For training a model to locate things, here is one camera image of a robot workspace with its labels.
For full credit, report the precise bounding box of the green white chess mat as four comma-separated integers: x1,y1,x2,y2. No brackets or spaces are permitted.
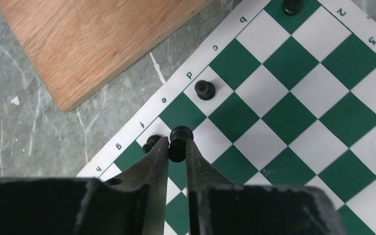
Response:
79,0,376,235

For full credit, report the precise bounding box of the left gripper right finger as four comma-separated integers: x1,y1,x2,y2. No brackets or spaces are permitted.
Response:
186,139,346,235

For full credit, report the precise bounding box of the black pawn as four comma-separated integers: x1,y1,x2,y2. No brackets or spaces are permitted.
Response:
142,135,162,154

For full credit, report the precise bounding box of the black bishop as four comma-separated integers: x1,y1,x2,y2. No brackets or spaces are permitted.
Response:
194,80,216,100

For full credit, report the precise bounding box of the wooden board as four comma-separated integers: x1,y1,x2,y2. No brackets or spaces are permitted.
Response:
0,0,210,112

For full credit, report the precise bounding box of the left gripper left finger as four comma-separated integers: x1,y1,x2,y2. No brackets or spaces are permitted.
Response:
0,137,169,235

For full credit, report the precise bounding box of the black rook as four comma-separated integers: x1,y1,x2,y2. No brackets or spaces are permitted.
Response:
282,0,304,16

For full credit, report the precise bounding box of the black queen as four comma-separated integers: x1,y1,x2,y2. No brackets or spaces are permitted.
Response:
168,126,194,163

